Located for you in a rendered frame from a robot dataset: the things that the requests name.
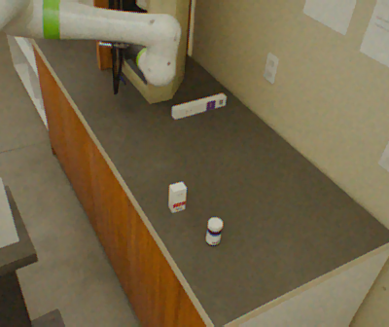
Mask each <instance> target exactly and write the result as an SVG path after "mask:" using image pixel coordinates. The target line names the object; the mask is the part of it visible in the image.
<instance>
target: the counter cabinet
mask: <svg viewBox="0 0 389 327"><path fill-rule="evenodd" d="M32 48H33V52H34V56H35V63H36V68H37V72H38V76H39V84H40V88H41V92H42V100H43V104H44V107H45V116H46V120H47V124H48V132H49V136H50V141H51V147H52V152H53V154H54V155H55V154H57V156H58V158H59V160H60V163H61V164H62V165H63V168H64V170H65V172H66V174H67V175H68V178H69V179H70V182H71V184H72V185H73V188H74V189H75V192H76V193H77V195H78V198H79V199H80V202H81V203H82V205H83V208H84V209H85V212H86V213H87V216H88V218H89V220H90V221H91V224H92V225H93V228H94V229H95V231H96V234H97V235H98V238H99V239H100V242H101V243H102V245H103V248H104V249H105V252H106V253H107V256H108V258H109V260H110V262H111V263H112V266H113V267H114V270H115V272H116V275H117V276H118V277H119V280H120V282H121V284H122V286H123V289H124V292H125V293H126V295H127V297H128V298H129V301H130V302H131V305H132V307H133V308H134V311H135V312H136V315H137V317H138V320H139V322H140V325H141V326H142V327H206V324H205V323H204V322H203V319H202V318H201V316H200V314H199V312H198V311H197V310H196V308H195V305H194V304H193V303H192V300H190V297H189V296H188V294H187V292H186V291H185V289H184V287H183V285H181V282H180V281H179V280H178V277H177V276H176V274H175V272H174V271H173V270H172V269H171V267H170V266H169V264H168V262H167V260H166V259H165V256H164V255H163V254H162V252H161V251H160V249H159V246H158V245H157V244H156V241H155V240H154V238H153V237H152V235H151V234H150V231H149V230H148V229H147V227H146V226H145V223H144V222H143V220H142V219H141V217H140V215H139V214H138V212H137V210H136V208H134V206H133V204H132V203H131V201H130V199H129V197H128V196H127V194H126V193H125V192H124V189H123V187H122V186H121V184H120V182H119V181H118V179H117V178H116V175H115V174H114V173H113V171H112V170H111V168H110V166H109V165H108V164H107V163H106V161H105V159H104V157H103V156H102V155H101V152H99V149H98V148H97V146H96V145H95V143H94V141H93V140H92V138H91V137H90V136H89V133H88V131H87V130H86V129H85V126H84V125H83V124H82V122H81V120H80V118H79V117H78V116H77V113H75V110H74V109H73V108H72V105H71V104H70V103H69V101H68V100H67V98H66V96H65V95H64V93H63V92H62V91H61V88H60V87H59V85H58V84H57V83H56V80H55V79H54V78H53V75H52V73H51V71H49V68H48V67H47V66H46V64H45V62H44V61H43V59H42V58H41V57H40V55H39V54H38V53H37V50H36V49H35V46H33V44H32ZM388 257H389V250H388V249H387V250H386V251H384V252H382V253H381V254H378V255H376V256H373V257H372V258H370V259H368V260H367V261H365V262H363V263H361V264H359V265H358V266H355V267H353V268H350V269H349V270H347V271H345V272H342V273H341V274H338V275H336V276H334V277H332V278H330V279H329V280H327V281H324V282H323V283H320V284H319V285H316V286H314V287H313V288H311V289H309V290H306V291H305V292H302V293H301V294H299V295H298V296H296V297H294V298H293V299H290V300H288V301H287V302H284V303H283V304H280V305H278V306H276V307H275V308H273V309H270V310H267V311H266V312H265V313H262V314H260V315H258V316H257V317H255V318H253V319H251V320H248V321H247V322H244V323H243V324H242V325H239V326H238V327H348V325H349V324H350V322H351V320H352V319H353V317H354V315H355V314H356V313H355V312H357V310H358V308H359V307H360V305H361V303H362V302H363V301H364V299H365V297H366V296H367V294H368V292H369V291H370V288H371V286H372V284H373V283H374V281H375V279H376V277H377V276H378V274H379V272H380V271H381V269H382V267H383V266H384V264H385V262H386V260H387V259H388Z"/></svg>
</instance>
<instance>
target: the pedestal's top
mask: <svg viewBox="0 0 389 327"><path fill-rule="evenodd" d="M4 188H5V193H6V195H7V200H8V203H9V205H10V209H11V212H12V217H13V220H14V222H15V227H16V230H17V235H18V241H17V242H15V243H13V244H8V245H6V246H5V247H0V276H2V275H3V274H5V273H10V272H13V271H16V270H17V269H21V268H23V267H25V266H29V265H31V264H33V263H36V262H38V261H39V260H38V258H37V255H36V251H35V248H34V246H33V243H32V240H31V238H30V237H29V234H28V231H27V229H26V227H25V226H24V222H23V220H22V218H21V215H20V214H19V210H18V206H17V204H16V203H15V199H14V198H13V194H12V192H11V191H10V187H9V186H8V185H7V186H5V187H4Z"/></svg>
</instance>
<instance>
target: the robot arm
mask: <svg viewBox="0 0 389 327"><path fill-rule="evenodd" d="M2 31H3V32H6V33H7V34H8V35H12V36H15V37H21V38H31V39H49V40H60V41H63V40H67V41H101V42H112V43H117V50H120V49H121V48H124V49H125V50H126V51H127V52H128V53H129V54H130V58H131V60H132V62H134V63H135V65H137V67H138V68H139V69H140V70H141V71H142V73H143V75H144V78H145V79H146V80H147V82H149V84H151V85H152V86H154V87H159V88H161V87H166V86H167V85H169V84H170V83H171V82H172V81H173V80H174V77H175V75H176V57H177V52H178V46H179V43H180V40H181V26H180V23H179V22H178V20H177V19H176V18H175V17H173V16H172V15H170V14H138V13H130V12H123V11H117V10H106V9H102V8H97V7H92V6H88V5H84V4H81V3H75V2H72V1H69V0H0V32H2ZM123 43H124V44H123Z"/></svg>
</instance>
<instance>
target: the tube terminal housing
mask: <svg viewBox="0 0 389 327"><path fill-rule="evenodd" d="M145 1H146V3H147V6H148V14H170V15H172V16H173V17H175V18H176V19H177V20H178V22H179V23H180V26H181V40H180V43H179V46H178V52H177V57H176V75H175V77H174V80H173V81H172V82H171V83H170V84H169V85H167V86H166V87H161V88H159V87H154V86H152V85H151V84H149V82H147V86H146V85H145V84H144V83H143V82H142V80H141V79H140V78H139V77H137V74H135V72H133V71H132V69H131V68H130V67H129V66H128V64H126V63H125V61H124V62H122V72H123V73H124V74H125V76H126V77H127V78H128V79H129V81H130V82H131V83H132V84H133V85H134V86H135V87H136V88H137V89H138V90H139V91H140V93H141V94H142V95H143V96H144V97H145V99H146V100H147V101H148V102H150V104H152V103H155V102H161V101H165V100H169V99H172V98H173V96H174V94H175V93H176V91H177V90H178V89H179V87H180V86H181V84H182V82H183V80H184V77H185V56H186V47H187V37H188V16H189V7H190V0H145Z"/></svg>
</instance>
